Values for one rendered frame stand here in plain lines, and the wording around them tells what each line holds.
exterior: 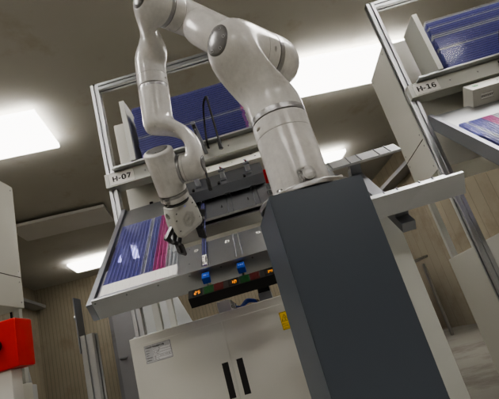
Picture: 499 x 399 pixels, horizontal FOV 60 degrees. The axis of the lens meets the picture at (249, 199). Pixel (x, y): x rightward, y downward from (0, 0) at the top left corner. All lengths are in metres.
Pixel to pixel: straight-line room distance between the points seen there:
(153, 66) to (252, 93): 0.49
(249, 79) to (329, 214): 0.33
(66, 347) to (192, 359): 8.08
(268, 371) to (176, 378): 0.33
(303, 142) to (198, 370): 1.04
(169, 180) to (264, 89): 0.43
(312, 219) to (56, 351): 9.11
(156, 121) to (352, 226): 0.69
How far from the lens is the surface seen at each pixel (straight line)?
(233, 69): 0.94
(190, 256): 1.48
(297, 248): 0.75
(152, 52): 1.35
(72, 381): 9.62
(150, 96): 1.31
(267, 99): 0.91
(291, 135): 0.87
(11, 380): 1.73
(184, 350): 1.68
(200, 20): 1.16
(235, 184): 1.81
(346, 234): 0.78
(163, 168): 1.21
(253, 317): 1.64
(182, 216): 1.28
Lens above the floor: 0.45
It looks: 19 degrees up
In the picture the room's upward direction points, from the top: 16 degrees counter-clockwise
